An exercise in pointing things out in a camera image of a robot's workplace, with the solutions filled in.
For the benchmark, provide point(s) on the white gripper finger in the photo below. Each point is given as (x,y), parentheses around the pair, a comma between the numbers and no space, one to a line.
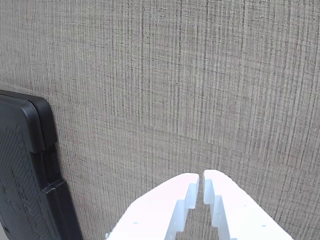
(240,215)
(155,212)

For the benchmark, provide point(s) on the black plastic flat case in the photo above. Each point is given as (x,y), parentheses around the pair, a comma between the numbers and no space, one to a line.
(20,162)

